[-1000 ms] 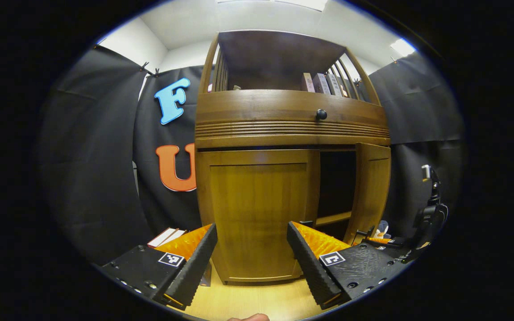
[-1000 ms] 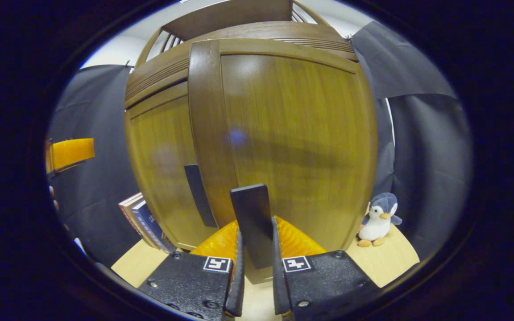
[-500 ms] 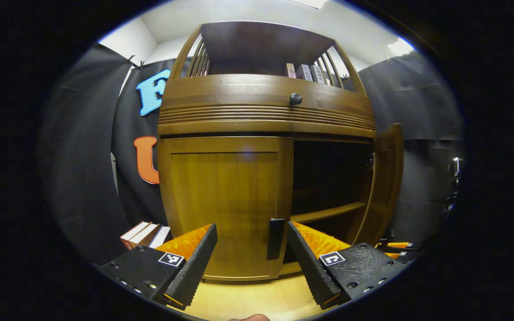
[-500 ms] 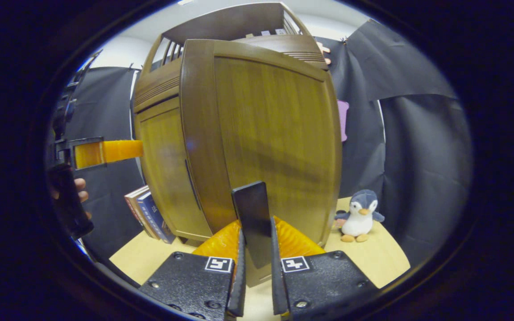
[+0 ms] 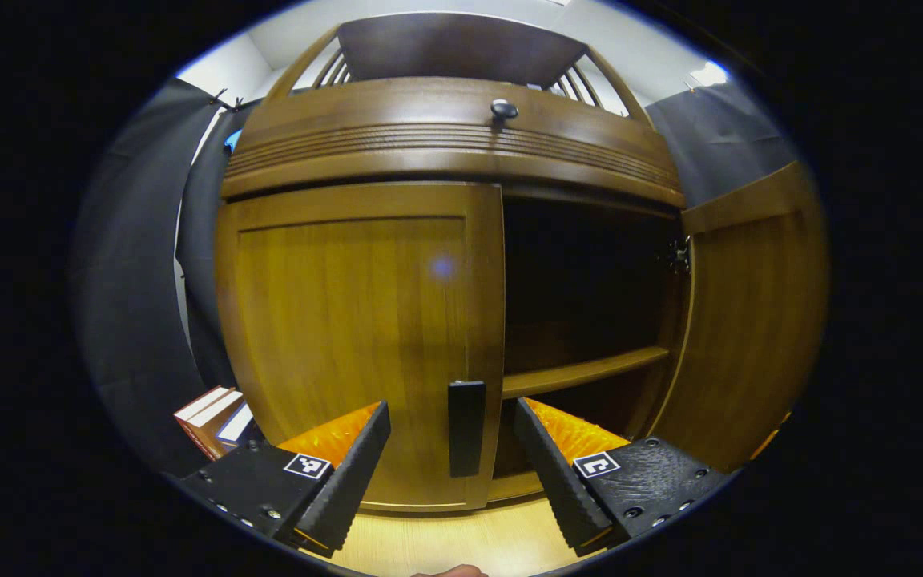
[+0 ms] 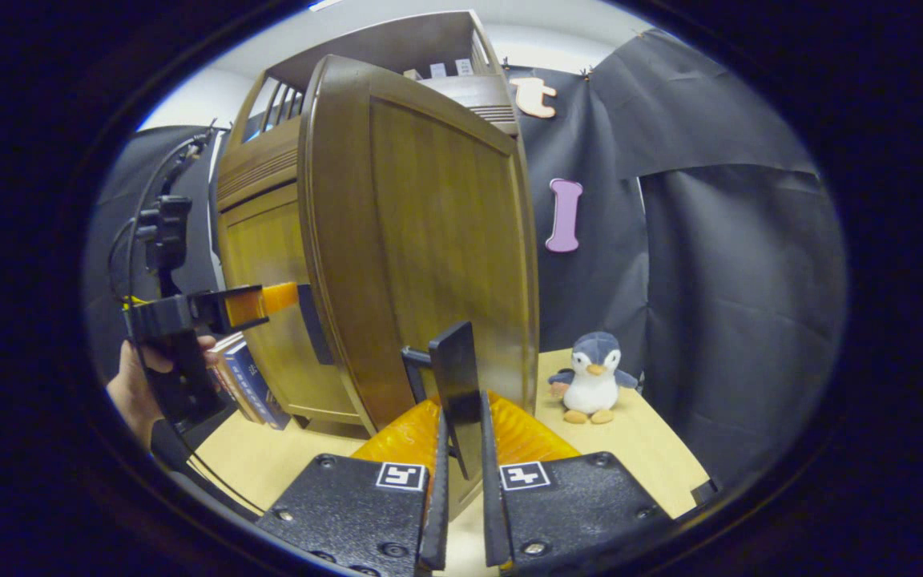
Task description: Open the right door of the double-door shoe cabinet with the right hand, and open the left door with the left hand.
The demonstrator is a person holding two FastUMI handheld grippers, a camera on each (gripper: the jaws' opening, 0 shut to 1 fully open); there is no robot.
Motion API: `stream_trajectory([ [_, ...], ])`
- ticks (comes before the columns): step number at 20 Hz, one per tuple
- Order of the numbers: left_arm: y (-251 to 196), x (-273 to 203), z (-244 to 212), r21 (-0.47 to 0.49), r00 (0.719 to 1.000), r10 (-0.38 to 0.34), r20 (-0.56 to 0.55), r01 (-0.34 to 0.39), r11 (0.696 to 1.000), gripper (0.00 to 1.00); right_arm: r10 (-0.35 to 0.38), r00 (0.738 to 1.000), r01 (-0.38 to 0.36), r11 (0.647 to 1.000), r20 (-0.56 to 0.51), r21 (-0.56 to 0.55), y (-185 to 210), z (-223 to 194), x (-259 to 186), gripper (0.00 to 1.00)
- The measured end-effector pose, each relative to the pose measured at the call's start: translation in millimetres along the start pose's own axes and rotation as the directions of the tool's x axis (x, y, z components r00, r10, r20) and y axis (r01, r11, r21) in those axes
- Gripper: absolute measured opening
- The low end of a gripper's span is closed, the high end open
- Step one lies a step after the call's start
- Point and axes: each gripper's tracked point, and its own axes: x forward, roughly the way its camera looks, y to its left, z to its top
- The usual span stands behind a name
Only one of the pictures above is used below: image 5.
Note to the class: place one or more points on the small ceiling light panel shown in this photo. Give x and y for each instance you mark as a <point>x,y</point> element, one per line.
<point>708,74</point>

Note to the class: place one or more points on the wooden drawer with ribbed front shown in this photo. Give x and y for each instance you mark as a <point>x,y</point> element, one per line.
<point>429,136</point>

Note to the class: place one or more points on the metal door hinge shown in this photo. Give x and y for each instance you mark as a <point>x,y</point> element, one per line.
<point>678,255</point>

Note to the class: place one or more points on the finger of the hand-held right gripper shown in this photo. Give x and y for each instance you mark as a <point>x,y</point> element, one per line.
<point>772,437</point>

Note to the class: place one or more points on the black backdrop cloth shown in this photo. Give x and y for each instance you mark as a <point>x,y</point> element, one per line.
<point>133,320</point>

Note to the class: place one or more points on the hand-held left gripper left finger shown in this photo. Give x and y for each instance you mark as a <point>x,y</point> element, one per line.
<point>353,473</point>

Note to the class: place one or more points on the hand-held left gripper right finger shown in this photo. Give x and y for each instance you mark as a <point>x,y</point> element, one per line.
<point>554,473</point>

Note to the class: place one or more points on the round black drawer knob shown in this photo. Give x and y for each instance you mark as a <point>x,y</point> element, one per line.
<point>504,109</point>

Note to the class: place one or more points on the wooden double-door shoe cabinet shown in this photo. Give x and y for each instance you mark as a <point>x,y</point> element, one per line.
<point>429,160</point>

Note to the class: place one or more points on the wooden inner shelf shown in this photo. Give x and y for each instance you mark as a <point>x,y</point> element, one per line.
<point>582,373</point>

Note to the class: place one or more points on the wooden cabinet door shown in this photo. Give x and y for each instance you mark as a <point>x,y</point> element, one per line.
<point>750,320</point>
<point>349,320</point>

